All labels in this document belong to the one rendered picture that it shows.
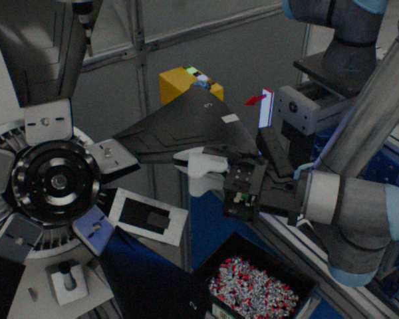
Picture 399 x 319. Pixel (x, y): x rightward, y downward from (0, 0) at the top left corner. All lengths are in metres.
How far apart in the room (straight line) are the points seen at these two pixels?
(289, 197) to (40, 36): 0.45
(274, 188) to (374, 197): 0.14
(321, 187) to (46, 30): 0.47
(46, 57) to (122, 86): 0.86
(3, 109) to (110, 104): 0.69
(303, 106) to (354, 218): 0.62
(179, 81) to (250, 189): 0.57
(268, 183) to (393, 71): 0.24
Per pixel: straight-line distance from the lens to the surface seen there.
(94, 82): 1.49
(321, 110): 1.23
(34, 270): 0.92
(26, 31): 0.74
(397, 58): 0.69
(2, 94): 0.93
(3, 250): 0.68
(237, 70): 1.85
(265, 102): 0.88
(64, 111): 0.68
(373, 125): 0.71
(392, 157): 1.24
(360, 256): 0.69
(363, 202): 0.63
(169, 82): 1.13
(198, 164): 0.66
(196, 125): 0.77
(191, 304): 0.80
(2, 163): 0.67
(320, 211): 0.63
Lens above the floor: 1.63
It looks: 39 degrees down
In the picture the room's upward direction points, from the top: straight up
